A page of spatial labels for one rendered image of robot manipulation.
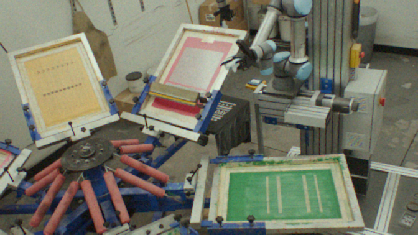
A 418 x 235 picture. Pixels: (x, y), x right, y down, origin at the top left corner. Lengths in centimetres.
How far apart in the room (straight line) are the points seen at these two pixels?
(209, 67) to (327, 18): 85
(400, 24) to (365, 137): 329
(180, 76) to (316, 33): 99
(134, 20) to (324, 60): 305
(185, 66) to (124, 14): 227
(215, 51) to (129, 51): 244
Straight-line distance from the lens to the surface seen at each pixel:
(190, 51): 316
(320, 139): 319
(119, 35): 523
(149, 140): 282
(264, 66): 247
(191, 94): 280
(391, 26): 617
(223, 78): 285
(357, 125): 299
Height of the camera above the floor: 265
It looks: 32 degrees down
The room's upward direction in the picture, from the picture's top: 9 degrees counter-clockwise
